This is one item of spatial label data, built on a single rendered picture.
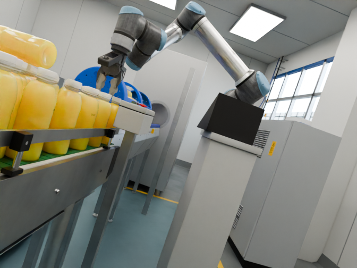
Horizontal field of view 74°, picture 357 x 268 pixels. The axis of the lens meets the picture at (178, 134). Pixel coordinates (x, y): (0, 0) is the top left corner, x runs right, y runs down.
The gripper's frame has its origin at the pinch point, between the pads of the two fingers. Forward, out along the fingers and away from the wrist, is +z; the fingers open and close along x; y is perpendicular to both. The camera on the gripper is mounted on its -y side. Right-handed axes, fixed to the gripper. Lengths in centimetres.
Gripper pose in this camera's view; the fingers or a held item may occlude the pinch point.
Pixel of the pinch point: (103, 94)
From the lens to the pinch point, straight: 103.6
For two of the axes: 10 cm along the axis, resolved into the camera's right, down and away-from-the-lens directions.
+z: -3.2, 9.5, 0.5
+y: 0.5, -0.3, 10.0
